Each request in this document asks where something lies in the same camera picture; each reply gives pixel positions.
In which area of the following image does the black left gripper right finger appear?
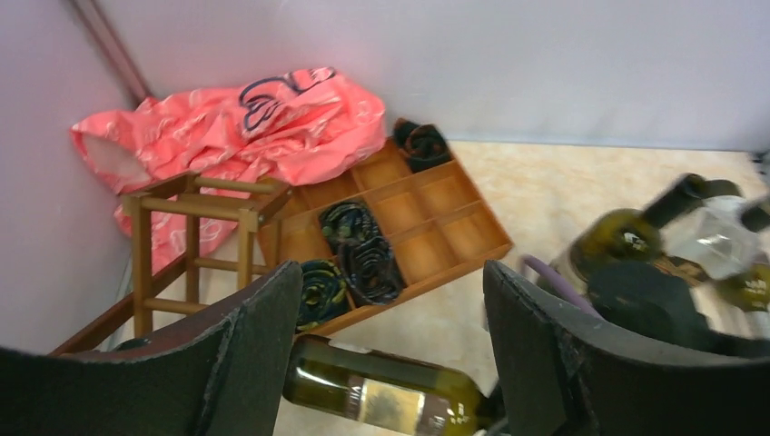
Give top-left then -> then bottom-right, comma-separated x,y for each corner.
483,261 -> 769,435

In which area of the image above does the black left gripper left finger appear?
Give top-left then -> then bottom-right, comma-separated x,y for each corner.
1,261 -> 301,435

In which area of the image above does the green wine bottle black neck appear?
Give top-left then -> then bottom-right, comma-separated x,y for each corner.
549,173 -> 743,294

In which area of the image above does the green wine bottle silver foil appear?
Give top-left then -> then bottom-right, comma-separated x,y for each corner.
282,334 -> 501,435

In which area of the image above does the clear liquor bottle brown label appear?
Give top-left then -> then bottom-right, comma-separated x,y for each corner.
664,194 -> 769,317

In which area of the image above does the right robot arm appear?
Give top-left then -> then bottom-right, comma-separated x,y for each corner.
587,261 -> 769,358

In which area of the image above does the brown wooden wine rack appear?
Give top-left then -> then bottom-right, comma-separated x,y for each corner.
52,172 -> 292,356

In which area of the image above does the rolled dark blue sock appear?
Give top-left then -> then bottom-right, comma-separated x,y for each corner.
295,259 -> 350,333

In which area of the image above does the rolled black sock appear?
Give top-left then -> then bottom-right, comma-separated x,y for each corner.
319,200 -> 405,306

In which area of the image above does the wooden compartment tray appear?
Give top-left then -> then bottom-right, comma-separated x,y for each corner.
257,141 -> 513,305

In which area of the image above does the pink plastic bag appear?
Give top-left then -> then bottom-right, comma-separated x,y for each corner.
71,67 -> 388,275

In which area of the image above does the rolled dark sock far corner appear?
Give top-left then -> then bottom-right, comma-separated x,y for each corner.
392,118 -> 451,173

